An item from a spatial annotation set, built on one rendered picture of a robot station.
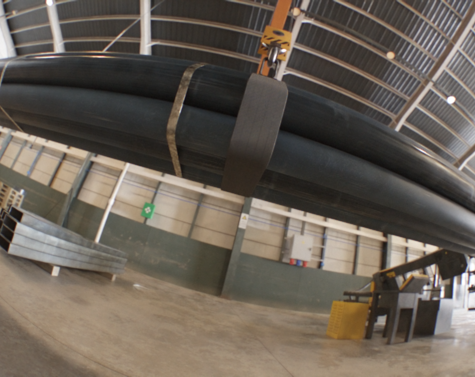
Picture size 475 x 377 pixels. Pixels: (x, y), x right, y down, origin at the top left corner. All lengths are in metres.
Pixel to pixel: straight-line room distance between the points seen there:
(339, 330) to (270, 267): 4.24
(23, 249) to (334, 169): 2.44
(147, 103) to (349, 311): 3.35
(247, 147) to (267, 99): 0.18
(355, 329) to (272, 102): 3.30
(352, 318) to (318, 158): 2.95
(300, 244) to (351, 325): 4.37
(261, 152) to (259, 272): 6.41
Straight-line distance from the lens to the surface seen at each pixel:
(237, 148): 0.77
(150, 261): 7.07
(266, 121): 0.78
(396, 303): 3.45
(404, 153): 1.04
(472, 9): 11.33
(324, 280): 7.92
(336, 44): 9.64
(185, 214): 7.29
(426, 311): 4.86
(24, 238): 2.38
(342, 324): 3.46
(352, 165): 0.88
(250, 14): 9.36
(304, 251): 7.37
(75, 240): 2.94
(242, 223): 6.92
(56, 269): 2.70
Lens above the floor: 0.61
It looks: 23 degrees up
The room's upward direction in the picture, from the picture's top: 15 degrees clockwise
